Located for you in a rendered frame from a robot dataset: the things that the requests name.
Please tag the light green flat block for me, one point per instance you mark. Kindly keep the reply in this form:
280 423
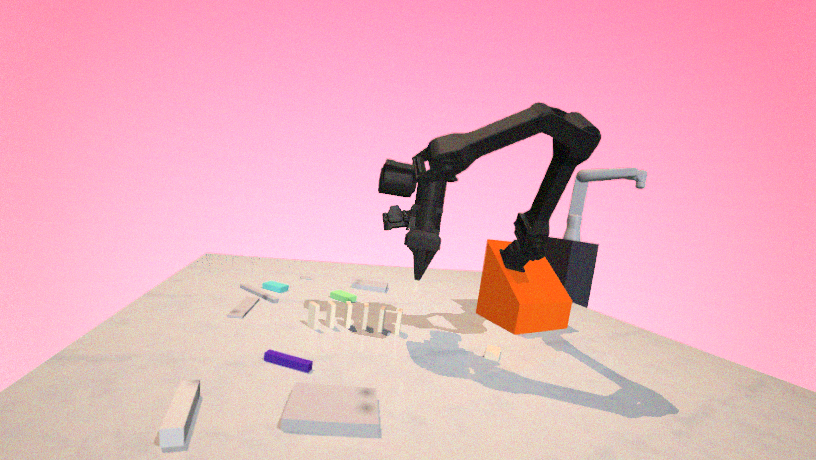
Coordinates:
343 296

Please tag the teal rectangular block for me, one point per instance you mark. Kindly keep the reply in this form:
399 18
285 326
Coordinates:
275 286

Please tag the purple rectangular block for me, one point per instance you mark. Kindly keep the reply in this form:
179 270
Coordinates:
283 359

